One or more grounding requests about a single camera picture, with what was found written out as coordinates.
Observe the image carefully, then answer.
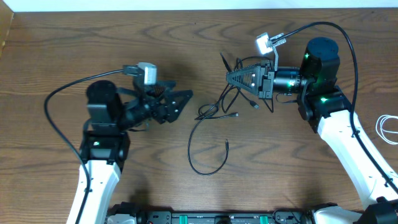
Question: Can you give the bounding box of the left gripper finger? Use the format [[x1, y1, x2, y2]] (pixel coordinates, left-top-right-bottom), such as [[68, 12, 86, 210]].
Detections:
[[162, 90, 193, 123], [146, 80, 176, 96]]

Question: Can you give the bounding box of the white USB cable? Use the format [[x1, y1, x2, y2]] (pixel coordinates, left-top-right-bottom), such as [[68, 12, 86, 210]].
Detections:
[[375, 114, 398, 146]]

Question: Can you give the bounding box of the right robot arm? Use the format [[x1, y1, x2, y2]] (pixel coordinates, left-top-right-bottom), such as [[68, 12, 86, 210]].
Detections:
[[226, 37, 397, 223]]

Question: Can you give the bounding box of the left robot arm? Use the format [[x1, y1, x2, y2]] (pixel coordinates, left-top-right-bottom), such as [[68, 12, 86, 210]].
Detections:
[[67, 80, 193, 223]]

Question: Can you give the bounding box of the left camera cable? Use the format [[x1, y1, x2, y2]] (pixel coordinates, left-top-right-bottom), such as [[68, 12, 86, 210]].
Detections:
[[44, 69, 125, 224]]

